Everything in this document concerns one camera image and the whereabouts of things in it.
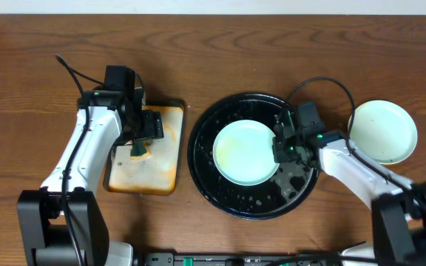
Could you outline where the green yellow scrub sponge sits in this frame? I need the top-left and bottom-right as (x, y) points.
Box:
(130, 142), (150, 157)

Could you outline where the light blue plate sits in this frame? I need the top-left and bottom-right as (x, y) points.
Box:
(348, 100), (418, 165)
(212, 120), (279, 186)

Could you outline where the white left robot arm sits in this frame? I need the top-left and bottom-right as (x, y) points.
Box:
(16, 87), (163, 265)

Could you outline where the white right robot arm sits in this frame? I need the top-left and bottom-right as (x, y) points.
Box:
(272, 111), (426, 265)

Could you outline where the round black tray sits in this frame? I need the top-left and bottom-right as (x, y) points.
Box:
(187, 93), (320, 219)

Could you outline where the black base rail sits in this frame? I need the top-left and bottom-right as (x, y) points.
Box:
(135, 252), (347, 266)

